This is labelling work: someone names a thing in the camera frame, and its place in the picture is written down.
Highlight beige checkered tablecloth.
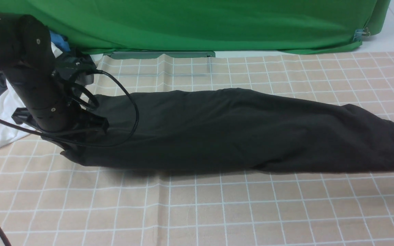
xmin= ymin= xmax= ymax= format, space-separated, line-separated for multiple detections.
xmin=0 ymin=52 xmax=394 ymax=246

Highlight dark gray long-sleeved shirt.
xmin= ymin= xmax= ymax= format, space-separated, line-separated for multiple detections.
xmin=62 ymin=88 xmax=394 ymax=173

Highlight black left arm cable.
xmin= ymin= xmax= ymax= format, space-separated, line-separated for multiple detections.
xmin=0 ymin=70 xmax=140 ymax=246

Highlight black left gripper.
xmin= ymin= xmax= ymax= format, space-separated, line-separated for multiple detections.
xmin=12 ymin=99 xmax=108 ymax=150

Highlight binder clips on backdrop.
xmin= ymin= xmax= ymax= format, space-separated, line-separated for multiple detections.
xmin=352 ymin=28 xmax=371 ymax=42

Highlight clear acrylic board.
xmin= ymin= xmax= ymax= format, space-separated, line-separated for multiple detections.
xmin=98 ymin=51 xmax=216 ymax=77

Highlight green backdrop cloth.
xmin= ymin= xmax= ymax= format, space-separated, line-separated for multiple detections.
xmin=0 ymin=0 xmax=390 ymax=55

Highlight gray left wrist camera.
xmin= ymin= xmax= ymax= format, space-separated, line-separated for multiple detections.
xmin=56 ymin=53 xmax=97 ymax=86

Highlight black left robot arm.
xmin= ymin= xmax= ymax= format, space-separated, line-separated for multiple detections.
xmin=0 ymin=13 xmax=109 ymax=148

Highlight white crumpled garment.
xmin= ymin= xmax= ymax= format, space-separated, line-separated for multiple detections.
xmin=0 ymin=79 xmax=29 ymax=148

